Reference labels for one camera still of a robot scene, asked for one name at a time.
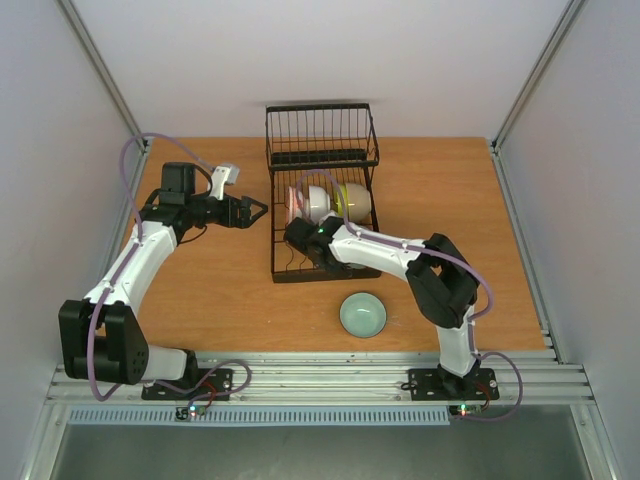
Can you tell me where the red patterned bowl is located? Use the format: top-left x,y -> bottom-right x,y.
285,186 -> 307,226

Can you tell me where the white bowl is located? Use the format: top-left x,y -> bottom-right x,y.
345,183 -> 372,222
306,185 -> 332,223

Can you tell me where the lime green bowl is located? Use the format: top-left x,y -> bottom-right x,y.
334,184 -> 350,219

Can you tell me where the black wire dish rack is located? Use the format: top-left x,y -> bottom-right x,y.
265,102 -> 380,284

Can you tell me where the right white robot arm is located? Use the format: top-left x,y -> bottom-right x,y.
284,216 -> 480,399

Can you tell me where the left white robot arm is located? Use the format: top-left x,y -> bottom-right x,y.
58,162 -> 268,398

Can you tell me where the left small circuit board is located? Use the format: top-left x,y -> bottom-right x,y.
174,405 -> 207,421

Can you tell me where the small circuit board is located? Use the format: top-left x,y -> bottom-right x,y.
174,405 -> 207,421
449,403 -> 488,418

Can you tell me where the right small circuit board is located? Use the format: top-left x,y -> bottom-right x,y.
449,403 -> 488,418

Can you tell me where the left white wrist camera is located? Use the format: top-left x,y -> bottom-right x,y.
208,163 -> 240,200

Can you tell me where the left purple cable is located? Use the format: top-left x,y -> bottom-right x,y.
87,132 -> 253,403

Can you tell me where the purple cable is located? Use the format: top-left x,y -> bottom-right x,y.
294,169 -> 525,426
87,132 -> 253,403

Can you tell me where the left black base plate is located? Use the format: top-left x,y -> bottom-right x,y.
141,368 -> 233,401

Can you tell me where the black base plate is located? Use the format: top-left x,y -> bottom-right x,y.
401,368 -> 500,401
141,368 -> 233,401

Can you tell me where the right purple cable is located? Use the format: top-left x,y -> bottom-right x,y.
294,169 -> 525,426

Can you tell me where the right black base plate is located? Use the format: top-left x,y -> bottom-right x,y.
401,368 -> 500,401

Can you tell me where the grey slotted cable duct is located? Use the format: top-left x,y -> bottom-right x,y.
67,405 -> 450,428

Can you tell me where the aluminium front rail frame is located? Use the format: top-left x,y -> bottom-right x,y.
45,349 -> 596,407

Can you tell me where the left aluminium corner post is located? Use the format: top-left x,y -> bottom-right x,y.
55,0 -> 142,136

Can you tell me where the aluminium corner post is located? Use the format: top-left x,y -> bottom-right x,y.
55,0 -> 142,136
489,0 -> 587,155

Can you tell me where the right aluminium corner post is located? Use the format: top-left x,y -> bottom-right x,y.
489,0 -> 587,155

